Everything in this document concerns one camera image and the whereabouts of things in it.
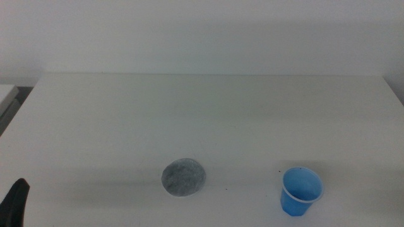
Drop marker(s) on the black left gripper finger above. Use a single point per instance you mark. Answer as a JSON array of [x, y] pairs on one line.
[[13, 205]]

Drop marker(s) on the blue plastic cup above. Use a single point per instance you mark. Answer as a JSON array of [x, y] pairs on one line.
[[298, 195]]

